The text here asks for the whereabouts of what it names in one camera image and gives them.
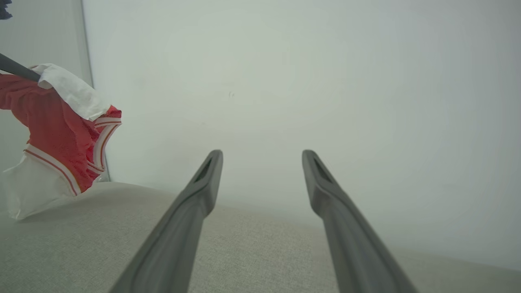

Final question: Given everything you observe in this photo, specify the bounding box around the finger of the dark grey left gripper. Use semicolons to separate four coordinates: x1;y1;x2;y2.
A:
0;53;42;82

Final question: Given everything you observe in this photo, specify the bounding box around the red Bulls 23 jersey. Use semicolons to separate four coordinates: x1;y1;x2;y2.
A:
0;63;123;221

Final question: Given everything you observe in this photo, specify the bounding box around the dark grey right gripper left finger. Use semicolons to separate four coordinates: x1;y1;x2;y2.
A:
109;149;224;293

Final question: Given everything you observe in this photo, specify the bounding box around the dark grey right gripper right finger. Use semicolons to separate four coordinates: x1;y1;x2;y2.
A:
302;149;418;293

